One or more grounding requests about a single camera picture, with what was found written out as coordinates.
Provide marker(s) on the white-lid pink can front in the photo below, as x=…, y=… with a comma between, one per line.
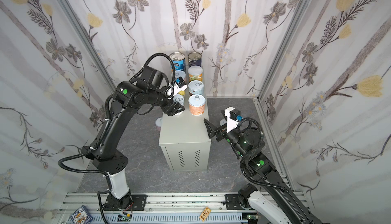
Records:
x=180, y=76

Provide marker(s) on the white-lid green label can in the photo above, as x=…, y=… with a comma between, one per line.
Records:
x=222, y=122

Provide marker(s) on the dark can with gold lid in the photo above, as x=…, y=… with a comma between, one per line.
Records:
x=194, y=59

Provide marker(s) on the left corner wall post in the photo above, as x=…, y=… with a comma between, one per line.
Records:
x=90, y=23

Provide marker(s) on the blue printed card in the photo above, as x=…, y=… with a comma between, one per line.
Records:
x=81, y=216

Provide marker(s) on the white-lid pink can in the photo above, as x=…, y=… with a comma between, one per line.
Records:
x=180, y=76
x=158, y=123

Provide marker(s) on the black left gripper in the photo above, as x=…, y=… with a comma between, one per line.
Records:
x=170, y=104

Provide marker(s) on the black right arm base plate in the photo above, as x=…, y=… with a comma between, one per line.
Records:
x=234, y=201

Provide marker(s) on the white-lid teal can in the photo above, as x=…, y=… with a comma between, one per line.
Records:
x=178, y=98

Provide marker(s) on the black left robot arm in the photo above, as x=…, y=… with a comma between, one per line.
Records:
x=147, y=87

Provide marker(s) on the blue label soup can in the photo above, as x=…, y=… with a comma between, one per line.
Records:
x=178, y=59

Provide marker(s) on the white-lid grey can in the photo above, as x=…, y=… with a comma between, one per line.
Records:
x=196, y=87

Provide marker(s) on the grey metal cabinet box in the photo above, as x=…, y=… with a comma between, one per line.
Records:
x=184, y=140

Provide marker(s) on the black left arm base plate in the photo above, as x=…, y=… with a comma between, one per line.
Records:
x=134, y=202

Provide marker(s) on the white cable duct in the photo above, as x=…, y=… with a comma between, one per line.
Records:
x=176, y=218

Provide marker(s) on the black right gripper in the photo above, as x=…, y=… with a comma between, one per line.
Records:
x=219, y=132

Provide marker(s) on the small orange tag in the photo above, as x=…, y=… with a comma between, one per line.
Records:
x=205, y=213

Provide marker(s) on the aluminium corner wall post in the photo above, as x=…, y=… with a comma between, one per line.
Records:
x=287, y=38

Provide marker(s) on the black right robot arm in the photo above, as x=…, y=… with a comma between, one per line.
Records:
x=266, y=193

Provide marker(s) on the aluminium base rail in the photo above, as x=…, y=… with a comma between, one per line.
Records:
x=155, y=203

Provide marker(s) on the green orange label can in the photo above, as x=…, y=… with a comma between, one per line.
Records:
x=195, y=73

